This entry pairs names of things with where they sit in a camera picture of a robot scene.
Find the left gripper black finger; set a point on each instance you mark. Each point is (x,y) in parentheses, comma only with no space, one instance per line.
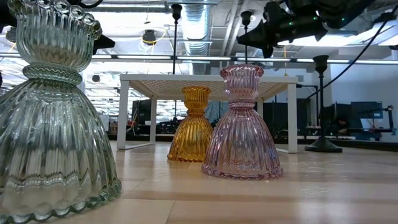
(104,43)

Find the silver spiral ventilation duct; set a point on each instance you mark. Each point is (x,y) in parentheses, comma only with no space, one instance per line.
(196,31)

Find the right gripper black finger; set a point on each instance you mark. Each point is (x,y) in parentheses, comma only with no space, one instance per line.
(270,31)

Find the person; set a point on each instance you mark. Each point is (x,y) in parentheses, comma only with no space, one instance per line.
(342,126)

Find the black round ceiling speaker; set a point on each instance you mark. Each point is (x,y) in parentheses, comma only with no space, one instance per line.
(95,78)

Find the black bent metal post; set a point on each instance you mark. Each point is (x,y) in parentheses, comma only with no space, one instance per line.
(316,105)

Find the black tall candlestick holder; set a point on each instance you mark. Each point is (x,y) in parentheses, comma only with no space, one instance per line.
(176,11)
(246,17)
(321,93)

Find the dark computer monitor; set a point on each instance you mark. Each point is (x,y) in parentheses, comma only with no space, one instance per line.
(367,110)

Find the amber glass candle holder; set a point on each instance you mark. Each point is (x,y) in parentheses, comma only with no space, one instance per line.
(191,137)

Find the black aluminium table frame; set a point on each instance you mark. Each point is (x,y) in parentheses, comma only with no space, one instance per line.
(373,144)

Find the grey-blue cloth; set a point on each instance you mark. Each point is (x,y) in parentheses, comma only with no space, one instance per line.
(217,112)

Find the green glass candle holder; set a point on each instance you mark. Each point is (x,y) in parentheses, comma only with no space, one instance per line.
(53,140)

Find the bright ceiling light panel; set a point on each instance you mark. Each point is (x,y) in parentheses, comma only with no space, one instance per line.
(335,40)

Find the white whiteboard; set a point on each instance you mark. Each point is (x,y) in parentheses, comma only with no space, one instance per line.
(106,123)

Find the pink glass candle holder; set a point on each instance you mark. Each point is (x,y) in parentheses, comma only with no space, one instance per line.
(242,140)

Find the white perforated metal stand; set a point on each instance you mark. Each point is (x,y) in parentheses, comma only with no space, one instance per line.
(205,79)

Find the black ceiling camera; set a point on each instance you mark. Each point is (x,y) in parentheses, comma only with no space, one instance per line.
(11,35)
(149,36)

